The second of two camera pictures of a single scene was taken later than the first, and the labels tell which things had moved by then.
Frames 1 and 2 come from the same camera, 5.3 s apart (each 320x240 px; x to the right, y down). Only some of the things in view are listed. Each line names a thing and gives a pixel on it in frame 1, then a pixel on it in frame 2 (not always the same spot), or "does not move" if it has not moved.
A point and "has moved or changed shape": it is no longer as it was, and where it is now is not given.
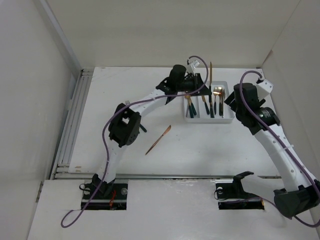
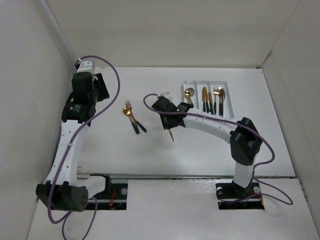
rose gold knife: [156, 141] → [171, 135]
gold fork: [215, 93] does not move
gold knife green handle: [211, 100] has moved or changed shape
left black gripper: [197, 83] → [97, 81]
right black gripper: [229, 99] → [166, 125]
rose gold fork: [223, 93] does not move
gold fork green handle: [222, 90] does not move
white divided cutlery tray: [209, 108] does not move
